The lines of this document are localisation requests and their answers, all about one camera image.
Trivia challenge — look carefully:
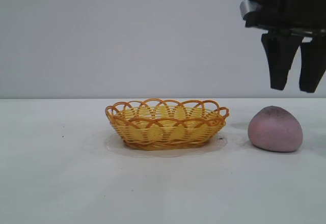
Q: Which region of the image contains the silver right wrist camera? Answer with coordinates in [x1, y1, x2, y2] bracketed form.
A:
[239, 0, 266, 20]

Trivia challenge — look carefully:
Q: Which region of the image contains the pink peach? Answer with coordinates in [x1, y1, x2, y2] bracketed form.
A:
[248, 104, 304, 153]

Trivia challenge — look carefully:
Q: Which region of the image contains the yellow woven wicker basket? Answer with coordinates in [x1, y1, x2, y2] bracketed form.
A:
[104, 97, 230, 151]

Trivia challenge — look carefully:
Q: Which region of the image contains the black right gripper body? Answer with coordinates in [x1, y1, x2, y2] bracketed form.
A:
[244, 0, 326, 38]

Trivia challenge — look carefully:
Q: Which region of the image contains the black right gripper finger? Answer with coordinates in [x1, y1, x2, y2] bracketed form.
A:
[261, 30, 303, 91]
[299, 39, 326, 93]

